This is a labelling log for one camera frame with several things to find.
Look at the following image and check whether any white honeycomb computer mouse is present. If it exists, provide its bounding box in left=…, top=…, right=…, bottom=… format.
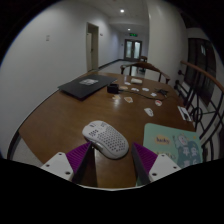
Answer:
left=81, top=120, right=130, bottom=160

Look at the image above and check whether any white booklet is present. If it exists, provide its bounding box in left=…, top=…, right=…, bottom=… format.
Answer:
left=177, top=105, right=193, bottom=122

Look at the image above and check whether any green cartoon print mouse pad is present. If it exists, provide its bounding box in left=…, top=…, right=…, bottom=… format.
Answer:
left=142, top=122, right=204, bottom=169

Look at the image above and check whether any wood-topped black metal railing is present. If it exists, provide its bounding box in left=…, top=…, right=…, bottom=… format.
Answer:
left=173, top=59, right=224, bottom=163

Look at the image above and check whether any small black box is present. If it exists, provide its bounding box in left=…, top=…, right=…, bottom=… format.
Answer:
left=106, top=83, right=120, bottom=94

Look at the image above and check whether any dark framed window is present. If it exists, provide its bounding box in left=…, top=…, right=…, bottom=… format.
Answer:
left=184, top=37, right=218, bottom=108

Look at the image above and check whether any glass double door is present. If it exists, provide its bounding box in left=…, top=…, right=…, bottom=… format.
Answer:
left=123, top=38, right=143, bottom=62

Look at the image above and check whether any white side door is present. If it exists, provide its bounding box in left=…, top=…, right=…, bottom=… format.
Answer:
left=85, top=22, right=100, bottom=72

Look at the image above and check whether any wooden armchair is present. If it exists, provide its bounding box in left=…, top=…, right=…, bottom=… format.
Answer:
left=120, top=61, right=171, bottom=84

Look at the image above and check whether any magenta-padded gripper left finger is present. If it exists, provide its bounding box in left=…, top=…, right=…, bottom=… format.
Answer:
left=40, top=141, right=96, bottom=185

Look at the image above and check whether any dark grey closed laptop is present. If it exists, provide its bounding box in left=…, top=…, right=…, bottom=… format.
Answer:
left=57, top=73, right=118, bottom=100

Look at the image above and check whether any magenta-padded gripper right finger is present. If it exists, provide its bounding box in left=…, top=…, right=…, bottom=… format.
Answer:
left=130, top=142, right=183, bottom=187

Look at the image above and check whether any small white flat box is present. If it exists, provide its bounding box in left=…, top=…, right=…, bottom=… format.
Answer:
left=130, top=77, right=143, bottom=85

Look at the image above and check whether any black cable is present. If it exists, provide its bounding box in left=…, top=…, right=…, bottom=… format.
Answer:
left=118, top=87, right=170, bottom=101

